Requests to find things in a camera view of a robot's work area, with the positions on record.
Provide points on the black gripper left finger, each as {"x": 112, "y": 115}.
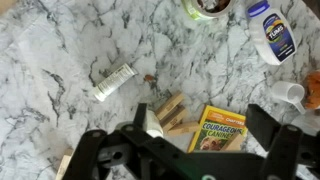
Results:
{"x": 86, "y": 156}

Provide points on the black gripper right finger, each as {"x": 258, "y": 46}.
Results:
{"x": 281, "y": 153}

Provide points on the white bottle with blue lid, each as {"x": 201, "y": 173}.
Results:
{"x": 271, "y": 36}

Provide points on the small white pill bottle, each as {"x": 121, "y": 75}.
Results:
{"x": 154, "y": 123}

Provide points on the wooden block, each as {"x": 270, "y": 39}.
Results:
{"x": 236, "y": 142}
{"x": 63, "y": 168}
{"x": 183, "y": 129}
{"x": 170, "y": 105}
{"x": 175, "y": 118}

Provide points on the white measuring scoop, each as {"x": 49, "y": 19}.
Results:
{"x": 288, "y": 91}

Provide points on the yellow dog picture book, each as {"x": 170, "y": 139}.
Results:
{"x": 215, "y": 130}

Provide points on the orange snack package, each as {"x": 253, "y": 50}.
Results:
{"x": 314, "y": 90}

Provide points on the white cream tube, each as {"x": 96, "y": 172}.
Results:
{"x": 113, "y": 81}

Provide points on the small brown nut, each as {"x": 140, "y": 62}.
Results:
{"x": 149, "y": 77}

